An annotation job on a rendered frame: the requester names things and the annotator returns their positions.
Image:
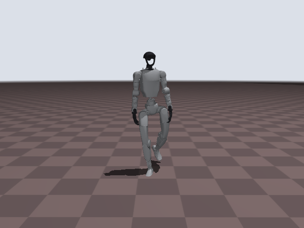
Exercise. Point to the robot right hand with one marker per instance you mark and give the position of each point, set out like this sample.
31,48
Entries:
134,116

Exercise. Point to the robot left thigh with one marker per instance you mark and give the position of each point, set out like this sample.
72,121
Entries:
163,121

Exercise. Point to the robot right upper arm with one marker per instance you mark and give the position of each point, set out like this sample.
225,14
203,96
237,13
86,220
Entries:
136,76

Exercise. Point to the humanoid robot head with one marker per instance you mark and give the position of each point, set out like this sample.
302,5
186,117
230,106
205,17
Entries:
148,56

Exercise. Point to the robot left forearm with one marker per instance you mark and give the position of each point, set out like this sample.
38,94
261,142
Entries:
168,99

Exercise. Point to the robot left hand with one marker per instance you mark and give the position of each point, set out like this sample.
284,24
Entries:
170,113

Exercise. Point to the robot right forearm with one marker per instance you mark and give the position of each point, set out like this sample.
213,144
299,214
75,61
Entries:
134,102

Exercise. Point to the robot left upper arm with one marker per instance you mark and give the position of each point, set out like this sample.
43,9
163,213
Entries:
165,89

